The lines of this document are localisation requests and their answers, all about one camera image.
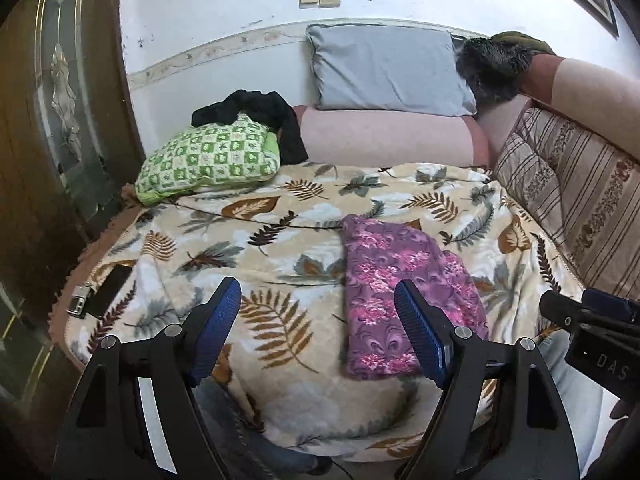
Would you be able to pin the striped beige cushion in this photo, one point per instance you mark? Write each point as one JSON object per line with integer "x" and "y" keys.
{"x": 575, "y": 175}

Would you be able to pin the wooden door with glass panel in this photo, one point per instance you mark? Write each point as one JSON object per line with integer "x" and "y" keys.
{"x": 30, "y": 160}

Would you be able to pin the black garment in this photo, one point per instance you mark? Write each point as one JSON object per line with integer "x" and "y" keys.
{"x": 280, "y": 115}

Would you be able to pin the leaf print blanket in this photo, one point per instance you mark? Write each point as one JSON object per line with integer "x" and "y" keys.
{"x": 280, "y": 240}

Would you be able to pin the small silver device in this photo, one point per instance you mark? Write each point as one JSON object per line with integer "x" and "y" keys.
{"x": 79, "y": 302}

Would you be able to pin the olive green cloth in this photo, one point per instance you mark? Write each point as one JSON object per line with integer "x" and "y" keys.
{"x": 522, "y": 42}

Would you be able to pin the person's right leg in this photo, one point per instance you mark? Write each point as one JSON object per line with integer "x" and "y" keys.
{"x": 575, "y": 410}

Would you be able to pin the purple floral garment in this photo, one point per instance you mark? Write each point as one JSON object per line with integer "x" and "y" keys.
{"x": 390, "y": 270}

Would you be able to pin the person's leg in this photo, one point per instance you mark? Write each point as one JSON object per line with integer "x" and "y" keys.
{"x": 575, "y": 410}
{"x": 235, "y": 435}

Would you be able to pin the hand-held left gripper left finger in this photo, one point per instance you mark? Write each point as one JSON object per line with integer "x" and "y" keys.
{"x": 220, "y": 330}

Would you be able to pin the grey pillow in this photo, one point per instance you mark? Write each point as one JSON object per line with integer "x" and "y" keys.
{"x": 385, "y": 70}

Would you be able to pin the person's left leg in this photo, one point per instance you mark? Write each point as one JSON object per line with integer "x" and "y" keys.
{"x": 235, "y": 435}

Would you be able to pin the green checked pillow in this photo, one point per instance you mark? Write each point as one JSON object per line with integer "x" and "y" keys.
{"x": 210, "y": 160}

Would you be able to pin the black smartphone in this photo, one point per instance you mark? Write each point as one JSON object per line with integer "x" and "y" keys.
{"x": 111, "y": 290}

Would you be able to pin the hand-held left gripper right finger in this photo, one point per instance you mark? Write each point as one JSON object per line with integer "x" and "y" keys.
{"x": 420, "y": 330}

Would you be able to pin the pink bolster cushion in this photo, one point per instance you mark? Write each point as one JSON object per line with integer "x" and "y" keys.
{"x": 380, "y": 135}

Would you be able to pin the dark furry cushion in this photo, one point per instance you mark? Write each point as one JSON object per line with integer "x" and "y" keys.
{"x": 492, "y": 72}

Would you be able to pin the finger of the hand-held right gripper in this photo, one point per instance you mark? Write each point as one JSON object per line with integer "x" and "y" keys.
{"x": 562, "y": 310}
{"x": 612, "y": 305}

